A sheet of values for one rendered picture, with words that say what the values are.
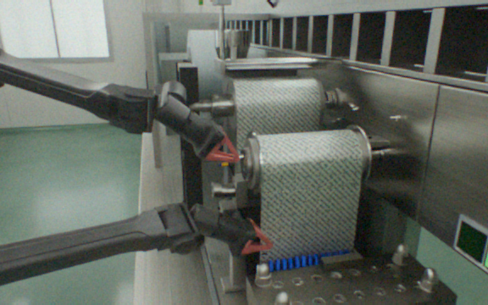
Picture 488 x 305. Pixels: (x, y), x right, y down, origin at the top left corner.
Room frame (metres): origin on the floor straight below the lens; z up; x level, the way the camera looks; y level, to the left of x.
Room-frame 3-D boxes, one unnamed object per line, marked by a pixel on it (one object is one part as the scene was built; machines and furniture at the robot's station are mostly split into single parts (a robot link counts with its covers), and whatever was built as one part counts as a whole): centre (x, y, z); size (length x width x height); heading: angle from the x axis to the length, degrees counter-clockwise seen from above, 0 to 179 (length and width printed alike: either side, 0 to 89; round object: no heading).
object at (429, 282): (0.65, -0.38, 1.05); 0.04 x 0.04 x 0.04
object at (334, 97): (1.11, -0.24, 1.33); 0.07 x 0.07 x 0.07; 14
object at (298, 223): (0.76, -0.15, 1.11); 0.23 x 0.01 x 0.18; 104
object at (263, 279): (0.67, -0.04, 1.05); 0.04 x 0.04 x 0.04
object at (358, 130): (0.85, -0.26, 1.25); 0.15 x 0.01 x 0.15; 13
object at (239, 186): (0.82, 0.03, 1.05); 0.06 x 0.05 x 0.31; 104
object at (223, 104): (1.03, 0.06, 1.33); 0.06 x 0.06 x 0.06; 14
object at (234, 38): (1.52, 0.05, 1.50); 0.14 x 0.14 x 0.06
